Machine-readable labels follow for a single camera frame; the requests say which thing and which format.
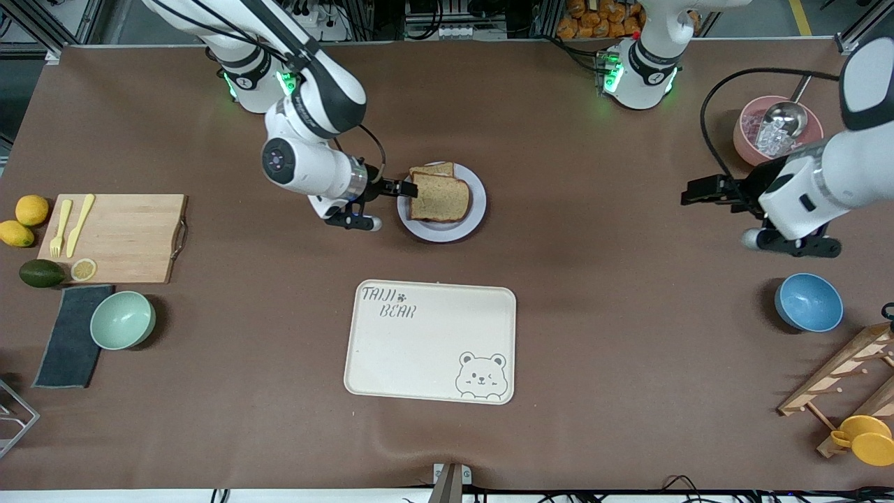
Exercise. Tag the aluminium camera post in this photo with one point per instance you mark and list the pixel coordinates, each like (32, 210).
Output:
(450, 485)

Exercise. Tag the dark grey cloth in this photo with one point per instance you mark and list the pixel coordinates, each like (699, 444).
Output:
(66, 349)

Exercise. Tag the mint green bowl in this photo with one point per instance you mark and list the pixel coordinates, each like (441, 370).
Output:
(122, 320)

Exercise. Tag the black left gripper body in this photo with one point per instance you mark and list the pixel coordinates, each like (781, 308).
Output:
(756, 184)

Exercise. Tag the yellow lemon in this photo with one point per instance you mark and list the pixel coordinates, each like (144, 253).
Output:
(31, 209)
(15, 234)

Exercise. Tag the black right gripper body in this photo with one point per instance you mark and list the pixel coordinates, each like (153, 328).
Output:
(378, 186)

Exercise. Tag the yellow plastic knife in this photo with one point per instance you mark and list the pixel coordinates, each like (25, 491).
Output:
(79, 227)

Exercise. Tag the white power strip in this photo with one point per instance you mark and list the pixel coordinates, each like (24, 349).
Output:
(321, 24)
(455, 31)

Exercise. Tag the metal scoop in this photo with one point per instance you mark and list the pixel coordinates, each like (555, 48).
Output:
(786, 115)

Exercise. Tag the brown bread slice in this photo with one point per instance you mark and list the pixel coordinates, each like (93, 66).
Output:
(440, 199)
(436, 169)

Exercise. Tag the lemon slice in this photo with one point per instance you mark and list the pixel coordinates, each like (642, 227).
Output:
(84, 270)

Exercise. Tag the aluminium frame post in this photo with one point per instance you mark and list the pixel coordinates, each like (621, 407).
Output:
(845, 45)

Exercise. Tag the brown table mat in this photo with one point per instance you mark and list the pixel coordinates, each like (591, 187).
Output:
(628, 349)

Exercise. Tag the clear ice cube pile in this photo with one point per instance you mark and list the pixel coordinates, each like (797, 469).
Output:
(775, 143)

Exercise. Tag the wooden peg rack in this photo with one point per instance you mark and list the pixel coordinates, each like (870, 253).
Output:
(838, 363)

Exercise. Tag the cream bear print tray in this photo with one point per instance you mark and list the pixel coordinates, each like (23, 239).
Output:
(419, 349)

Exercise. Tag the orange snack bag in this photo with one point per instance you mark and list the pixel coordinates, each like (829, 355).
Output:
(594, 21)

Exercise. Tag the yellow cup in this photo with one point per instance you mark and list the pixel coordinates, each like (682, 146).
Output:
(869, 441)

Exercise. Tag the blue bowl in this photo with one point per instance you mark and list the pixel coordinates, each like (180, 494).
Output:
(810, 302)

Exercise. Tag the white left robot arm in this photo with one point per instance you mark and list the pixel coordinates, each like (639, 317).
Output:
(824, 175)

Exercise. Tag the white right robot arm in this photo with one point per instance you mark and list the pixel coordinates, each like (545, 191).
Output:
(328, 91)

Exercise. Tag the wooden cutting board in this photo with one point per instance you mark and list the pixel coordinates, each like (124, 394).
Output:
(126, 237)

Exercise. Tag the green avocado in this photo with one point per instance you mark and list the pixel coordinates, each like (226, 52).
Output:
(42, 274)

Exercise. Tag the pink bowl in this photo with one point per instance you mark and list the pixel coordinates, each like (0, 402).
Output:
(744, 145)

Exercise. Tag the lavender round plate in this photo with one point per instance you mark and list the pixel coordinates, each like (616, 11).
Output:
(473, 209)

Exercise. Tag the yellow plastic fork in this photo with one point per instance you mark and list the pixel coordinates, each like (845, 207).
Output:
(61, 227)

